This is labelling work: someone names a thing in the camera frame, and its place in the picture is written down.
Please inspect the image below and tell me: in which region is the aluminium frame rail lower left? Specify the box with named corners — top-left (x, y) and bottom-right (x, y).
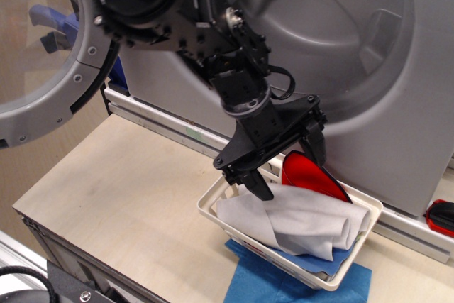
top-left (1, 231), bottom-right (47, 294)

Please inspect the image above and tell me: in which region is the blue cloth under basket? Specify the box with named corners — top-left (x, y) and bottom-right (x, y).
top-left (224, 240), bottom-right (372, 303)

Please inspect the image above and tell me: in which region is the black metal bracket with bolt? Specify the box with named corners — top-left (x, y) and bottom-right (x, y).
top-left (47, 260), bottom-right (128, 303)

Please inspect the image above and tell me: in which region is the aluminium extrusion rail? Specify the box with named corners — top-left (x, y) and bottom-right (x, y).
top-left (103, 87), bottom-right (453, 263)

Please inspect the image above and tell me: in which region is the blue felt cloth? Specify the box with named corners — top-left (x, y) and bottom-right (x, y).
top-left (271, 247), bottom-right (353, 276)

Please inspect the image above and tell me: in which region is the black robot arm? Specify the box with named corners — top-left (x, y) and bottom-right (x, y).
top-left (91, 0), bottom-right (326, 201)

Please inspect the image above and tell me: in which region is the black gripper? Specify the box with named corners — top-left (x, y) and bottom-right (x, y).
top-left (214, 94), bottom-right (327, 201)

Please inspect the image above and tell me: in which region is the grey felt cloth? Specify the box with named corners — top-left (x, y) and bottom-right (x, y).
top-left (216, 184), bottom-right (370, 260)

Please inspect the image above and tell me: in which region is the red and black clamp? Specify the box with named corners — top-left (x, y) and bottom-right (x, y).
top-left (425, 199), bottom-right (453, 238)

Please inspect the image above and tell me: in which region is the blue clamp behind door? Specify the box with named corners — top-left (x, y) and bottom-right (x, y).
top-left (28, 4), bottom-right (79, 54)

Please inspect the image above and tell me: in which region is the red cloth with dark trim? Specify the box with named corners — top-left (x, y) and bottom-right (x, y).
top-left (281, 150), bottom-right (352, 203)

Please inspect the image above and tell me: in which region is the black braided cable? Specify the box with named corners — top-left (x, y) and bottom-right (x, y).
top-left (0, 265), bottom-right (57, 303)

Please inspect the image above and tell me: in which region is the grey toy washing machine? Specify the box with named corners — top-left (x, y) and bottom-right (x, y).
top-left (104, 0), bottom-right (454, 217)

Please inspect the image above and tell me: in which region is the white plastic laundry basket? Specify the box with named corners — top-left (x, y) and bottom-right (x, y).
top-left (196, 152), bottom-right (384, 292)

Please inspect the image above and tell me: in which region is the grey round washer door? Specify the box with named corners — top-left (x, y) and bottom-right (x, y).
top-left (1, 0), bottom-right (118, 149)

